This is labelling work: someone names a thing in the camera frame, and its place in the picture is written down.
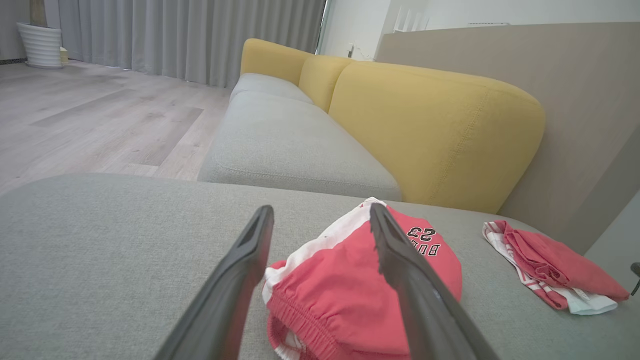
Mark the small wall power socket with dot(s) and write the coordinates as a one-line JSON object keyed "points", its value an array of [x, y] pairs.
{"points": [[351, 50]]}

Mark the white slatted object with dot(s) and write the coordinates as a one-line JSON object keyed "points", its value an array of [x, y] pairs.
{"points": [[410, 20]]}

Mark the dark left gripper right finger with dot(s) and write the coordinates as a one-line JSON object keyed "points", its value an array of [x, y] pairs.
{"points": [[425, 310]]}

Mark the red white-trimmed jersey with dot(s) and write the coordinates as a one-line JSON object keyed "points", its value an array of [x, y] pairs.
{"points": [[550, 260]]}

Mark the narrow yellow sofa backrest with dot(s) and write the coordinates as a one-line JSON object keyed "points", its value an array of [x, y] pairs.
{"points": [[320, 80]]}

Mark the large yellow sofa backrest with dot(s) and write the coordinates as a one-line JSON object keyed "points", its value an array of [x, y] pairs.
{"points": [[430, 130]]}

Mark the small grey sofa seat cushion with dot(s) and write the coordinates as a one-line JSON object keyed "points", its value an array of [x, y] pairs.
{"points": [[265, 84]]}

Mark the grey pleated curtain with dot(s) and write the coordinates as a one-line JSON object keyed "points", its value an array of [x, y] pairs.
{"points": [[175, 35]]}

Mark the brown plant trunk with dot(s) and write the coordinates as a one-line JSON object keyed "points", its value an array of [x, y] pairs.
{"points": [[38, 12]]}

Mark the red shorts with white stripe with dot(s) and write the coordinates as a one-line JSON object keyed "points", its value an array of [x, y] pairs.
{"points": [[340, 280]]}

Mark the medium yellow sofa backrest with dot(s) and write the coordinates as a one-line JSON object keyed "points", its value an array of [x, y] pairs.
{"points": [[270, 60]]}

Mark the large grey sofa seat cushion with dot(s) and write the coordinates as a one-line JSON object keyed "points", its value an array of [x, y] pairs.
{"points": [[290, 145]]}

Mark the white ribbed plant pot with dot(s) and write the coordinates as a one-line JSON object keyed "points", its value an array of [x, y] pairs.
{"points": [[40, 47]]}

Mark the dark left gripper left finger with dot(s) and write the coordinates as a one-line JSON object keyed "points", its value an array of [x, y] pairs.
{"points": [[225, 300]]}

